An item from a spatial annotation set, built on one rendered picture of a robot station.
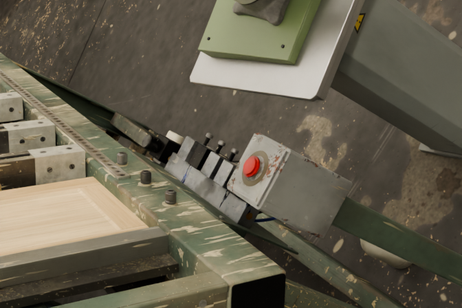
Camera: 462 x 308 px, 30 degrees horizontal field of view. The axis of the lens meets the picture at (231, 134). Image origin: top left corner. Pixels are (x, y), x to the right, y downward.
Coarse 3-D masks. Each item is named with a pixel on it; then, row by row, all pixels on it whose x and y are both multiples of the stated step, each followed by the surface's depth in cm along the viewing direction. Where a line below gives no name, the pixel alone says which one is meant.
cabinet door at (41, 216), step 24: (0, 192) 195; (24, 192) 196; (48, 192) 196; (72, 192) 197; (96, 192) 197; (0, 216) 184; (24, 216) 184; (48, 216) 184; (72, 216) 185; (96, 216) 185; (120, 216) 185; (0, 240) 172; (24, 240) 173; (48, 240) 173; (72, 240) 173
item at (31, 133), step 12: (36, 120) 230; (48, 120) 231; (0, 132) 221; (12, 132) 222; (24, 132) 224; (36, 132) 226; (48, 132) 227; (0, 144) 222; (12, 144) 223; (24, 144) 225; (36, 144) 227; (48, 144) 228
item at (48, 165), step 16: (0, 160) 200; (16, 160) 201; (32, 160) 203; (48, 160) 205; (64, 160) 207; (80, 160) 209; (0, 176) 200; (16, 176) 202; (32, 176) 204; (48, 176) 206; (64, 176) 208; (80, 176) 210
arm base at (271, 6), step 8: (256, 0) 192; (264, 0) 192; (272, 0) 192; (280, 0) 192; (288, 0) 192; (232, 8) 205; (240, 8) 202; (248, 8) 197; (256, 8) 195; (264, 8) 194; (272, 8) 193; (280, 8) 192; (256, 16) 198; (264, 16) 195; (272, 16) 192; (280, 16) 192; (272, 24) 193
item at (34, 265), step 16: (96, 240) 168; (112, 240) 168; (128, 240) 169; (144, 240) 169; (160, 240) 171; (0, 256) 160; (16, 256) 160; (32, 256) 160; (48, 256) 161; (64, 256) 161; (80, 256) 163; (96, 256) 165; (112, 256) 167; (128, 256) 168; (144, 256) 170; (0, 272) 156; (16, 272) 158; (32, 272) 159; (48, 272) 161; (64, 272) 162
